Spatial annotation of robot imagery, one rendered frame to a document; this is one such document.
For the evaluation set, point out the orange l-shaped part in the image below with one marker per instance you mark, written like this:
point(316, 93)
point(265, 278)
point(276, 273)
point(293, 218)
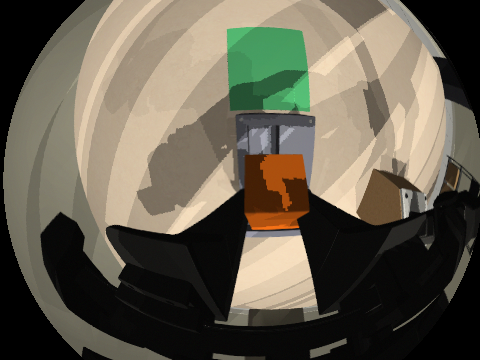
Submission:
point(276, 193)

